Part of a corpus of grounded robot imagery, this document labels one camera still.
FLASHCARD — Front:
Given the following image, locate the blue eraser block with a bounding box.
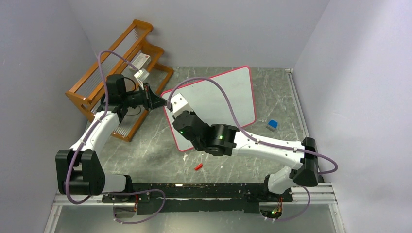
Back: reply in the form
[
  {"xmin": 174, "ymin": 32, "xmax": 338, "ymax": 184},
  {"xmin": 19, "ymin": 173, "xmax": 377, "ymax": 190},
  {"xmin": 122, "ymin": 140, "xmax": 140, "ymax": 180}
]
[{"xmin": 266, "ymin": 120, "xmax": 278, "ymax": 132}]

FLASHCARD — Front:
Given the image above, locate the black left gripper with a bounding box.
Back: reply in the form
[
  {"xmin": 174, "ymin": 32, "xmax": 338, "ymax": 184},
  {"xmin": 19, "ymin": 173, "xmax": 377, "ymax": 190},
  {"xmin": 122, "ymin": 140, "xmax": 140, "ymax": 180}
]
[{"xmin": 122, "ymin": 83, "xmax": 168, "ymax": 111}]

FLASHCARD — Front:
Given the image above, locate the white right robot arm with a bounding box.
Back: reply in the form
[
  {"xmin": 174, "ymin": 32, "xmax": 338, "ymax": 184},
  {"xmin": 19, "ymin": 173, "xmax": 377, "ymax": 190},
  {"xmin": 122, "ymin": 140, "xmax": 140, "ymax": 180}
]
[{"xmin": 172, "ymin": 111, "xmax": 319, "ymax": 201}]

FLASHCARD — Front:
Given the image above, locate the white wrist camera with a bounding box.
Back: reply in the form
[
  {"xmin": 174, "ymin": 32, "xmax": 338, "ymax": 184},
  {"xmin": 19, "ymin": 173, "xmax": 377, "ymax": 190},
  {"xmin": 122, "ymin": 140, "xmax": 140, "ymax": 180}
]
[
  {"xmin": 171, "ymin": 93, "xmax": 192, "ymax": 117},
  {"xmin": 134, "ymin": 68, "xmax": 149, "ymax": 82}
]

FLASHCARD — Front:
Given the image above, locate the aluminium frame rail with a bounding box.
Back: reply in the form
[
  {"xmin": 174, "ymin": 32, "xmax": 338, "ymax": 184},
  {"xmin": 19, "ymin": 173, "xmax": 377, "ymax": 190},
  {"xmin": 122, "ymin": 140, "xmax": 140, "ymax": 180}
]
[{"xmin": 285, "ymin": 68, "xmax": 345, "ymax": 233}]

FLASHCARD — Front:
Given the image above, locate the red white marker pen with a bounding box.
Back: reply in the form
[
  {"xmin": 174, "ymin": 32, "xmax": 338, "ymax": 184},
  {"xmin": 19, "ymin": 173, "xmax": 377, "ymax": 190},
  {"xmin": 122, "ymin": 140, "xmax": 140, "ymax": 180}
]
[{"xmin": 167, "ymin": 103, "xmax": 173, "ymax": 112}]

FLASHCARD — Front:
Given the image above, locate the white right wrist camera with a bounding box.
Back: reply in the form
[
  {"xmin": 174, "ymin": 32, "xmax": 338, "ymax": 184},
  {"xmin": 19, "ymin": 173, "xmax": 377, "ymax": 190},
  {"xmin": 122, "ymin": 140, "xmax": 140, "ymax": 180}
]
[{"xmin": 171, "ymin": 93, "xmax": 192, "ymax": 117}]

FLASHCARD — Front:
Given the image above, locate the orange wooden rack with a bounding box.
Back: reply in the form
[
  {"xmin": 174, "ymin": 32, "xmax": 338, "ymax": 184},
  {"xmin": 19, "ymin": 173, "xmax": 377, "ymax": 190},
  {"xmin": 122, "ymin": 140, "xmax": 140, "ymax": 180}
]
[{"xmin": 66, "ymin": 19, "xmax": 174, "ymax": 142}]

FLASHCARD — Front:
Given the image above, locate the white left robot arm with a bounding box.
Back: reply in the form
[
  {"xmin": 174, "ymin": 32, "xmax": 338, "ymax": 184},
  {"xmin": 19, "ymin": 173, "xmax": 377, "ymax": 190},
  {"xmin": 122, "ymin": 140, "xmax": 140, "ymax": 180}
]
[{"xmin": 55, "ymin": 74, "xmax": 167, "ymax": 202}]

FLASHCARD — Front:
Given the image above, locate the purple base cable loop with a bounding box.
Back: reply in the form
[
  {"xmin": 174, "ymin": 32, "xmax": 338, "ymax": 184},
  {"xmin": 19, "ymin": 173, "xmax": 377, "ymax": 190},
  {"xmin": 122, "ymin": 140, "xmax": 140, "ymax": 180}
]
[{"xmin": 112, "ymin": 189, "xmax": 166, "ymax": 225}]

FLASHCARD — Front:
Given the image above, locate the white red box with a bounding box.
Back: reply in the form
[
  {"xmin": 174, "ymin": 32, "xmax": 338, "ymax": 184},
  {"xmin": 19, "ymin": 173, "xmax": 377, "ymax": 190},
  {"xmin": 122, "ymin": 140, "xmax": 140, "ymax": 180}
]
[{"xmin": 128, "ymin": 52, "xmax": 151, "ymax": 71}]

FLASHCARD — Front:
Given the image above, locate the red marker cap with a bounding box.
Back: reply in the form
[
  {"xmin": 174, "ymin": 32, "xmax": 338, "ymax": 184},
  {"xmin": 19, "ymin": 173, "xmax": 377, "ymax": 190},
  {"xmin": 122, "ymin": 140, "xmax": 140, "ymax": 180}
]
[{"xmin": 194, "ymin": 163, "xmax": 203, "ymax": 171}]

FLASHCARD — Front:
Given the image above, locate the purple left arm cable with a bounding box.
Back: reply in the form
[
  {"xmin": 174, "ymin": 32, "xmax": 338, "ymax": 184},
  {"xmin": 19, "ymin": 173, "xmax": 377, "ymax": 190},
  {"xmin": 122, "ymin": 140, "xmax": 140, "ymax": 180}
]
[{"xmin": 64, "ymin": 50, "xmax": 142, "ymax": 205}]

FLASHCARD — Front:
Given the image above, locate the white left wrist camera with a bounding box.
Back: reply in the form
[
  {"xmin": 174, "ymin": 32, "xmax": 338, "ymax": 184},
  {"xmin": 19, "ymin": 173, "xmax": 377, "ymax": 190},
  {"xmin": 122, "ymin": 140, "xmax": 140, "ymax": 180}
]
[{"xmin": 134, "ymin": 68, "xmax": 149, "ymax": 82}]

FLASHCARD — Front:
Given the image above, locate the pink-framed whiteboard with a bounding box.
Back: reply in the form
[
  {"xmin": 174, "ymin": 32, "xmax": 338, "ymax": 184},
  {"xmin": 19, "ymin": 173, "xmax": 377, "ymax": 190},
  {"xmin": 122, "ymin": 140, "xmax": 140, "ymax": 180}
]
[{"xmin": 161, "ymin": 67, "xmax": 256, "ymax": 152}]

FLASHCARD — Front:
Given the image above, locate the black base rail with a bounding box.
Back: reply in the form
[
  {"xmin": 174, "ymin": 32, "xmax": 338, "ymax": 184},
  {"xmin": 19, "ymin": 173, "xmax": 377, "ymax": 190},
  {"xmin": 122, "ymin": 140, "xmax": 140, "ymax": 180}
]
[{"xmin": 102, "ymin": 183, "xmax": 293, "ymax": 215}]

